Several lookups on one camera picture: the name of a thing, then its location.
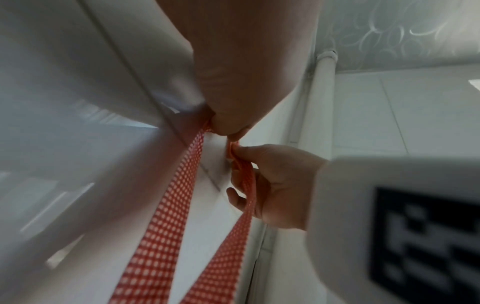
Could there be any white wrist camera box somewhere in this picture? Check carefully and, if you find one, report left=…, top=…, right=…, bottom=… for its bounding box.
left=306, top=156, right=480, bottom=304

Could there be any white vertical pipe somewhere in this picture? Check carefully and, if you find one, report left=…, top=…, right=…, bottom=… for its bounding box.
left=290, top=50, right=339, bottom=159

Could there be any red checkered fabric strap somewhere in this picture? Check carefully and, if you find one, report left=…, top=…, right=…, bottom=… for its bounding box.
left=108, top=127, right=208, bottom=304
left=186, top=140, right=258, bottom=304

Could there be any person's right hand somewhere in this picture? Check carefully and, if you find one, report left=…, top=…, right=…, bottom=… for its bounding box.
left=226, top=143, right=331, bottom=231

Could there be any person's left hand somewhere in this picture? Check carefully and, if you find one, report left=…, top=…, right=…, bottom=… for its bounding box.
left=154, top=0, right=324, bottom=143

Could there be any white cabinet door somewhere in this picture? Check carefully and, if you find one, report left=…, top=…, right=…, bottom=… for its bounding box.
left=0, top=0, right=314, bottom=304

